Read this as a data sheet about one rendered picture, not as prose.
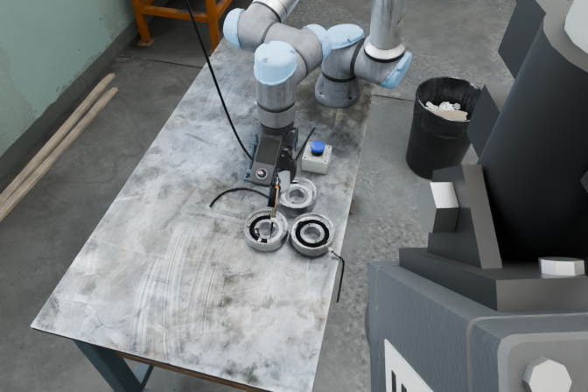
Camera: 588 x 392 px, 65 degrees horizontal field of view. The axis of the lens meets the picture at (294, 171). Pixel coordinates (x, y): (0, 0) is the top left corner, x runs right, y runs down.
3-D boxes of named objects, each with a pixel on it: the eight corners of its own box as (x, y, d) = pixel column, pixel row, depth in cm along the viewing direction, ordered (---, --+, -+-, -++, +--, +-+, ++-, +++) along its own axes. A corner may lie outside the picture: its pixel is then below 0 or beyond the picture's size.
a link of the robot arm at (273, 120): (290, 115, 85) (248, 109, 86) (290, 134, 89) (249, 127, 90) (299, 91, 90) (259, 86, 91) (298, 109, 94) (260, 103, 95)
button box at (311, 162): (326, 174, 126) (327, 162, 123) (301, 170, 127) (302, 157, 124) (332, 155, 132) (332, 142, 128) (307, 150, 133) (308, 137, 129)
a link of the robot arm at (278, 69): (307, 45, 81) (280, 68, 76) (305, 94, 89) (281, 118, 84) (271, 32, 84) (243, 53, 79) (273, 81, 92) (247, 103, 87)
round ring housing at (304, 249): (281, 240, 111) (281, 230, 108) (310, 215, 116) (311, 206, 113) (313, 266, 106) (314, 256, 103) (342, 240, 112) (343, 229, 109)
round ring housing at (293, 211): (319, 215, 116) (320, 205, 113) (279, 220, 115) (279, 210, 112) (312, 185, 124) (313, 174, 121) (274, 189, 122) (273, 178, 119)
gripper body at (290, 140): (298, 147, 103) (300, 105, 94) (290, 174, 97) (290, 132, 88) (266, 142, 104) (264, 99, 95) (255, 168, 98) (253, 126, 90)
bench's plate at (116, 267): (309, 404, 88) (309, 401, 86) (33, 331, 97) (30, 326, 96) (380, 62, 168) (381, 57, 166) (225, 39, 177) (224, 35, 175)
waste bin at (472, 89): (464, 192, 229) (492, 127, 197) (396, 178, 234) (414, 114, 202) (463, 145, 251) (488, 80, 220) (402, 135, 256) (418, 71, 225)
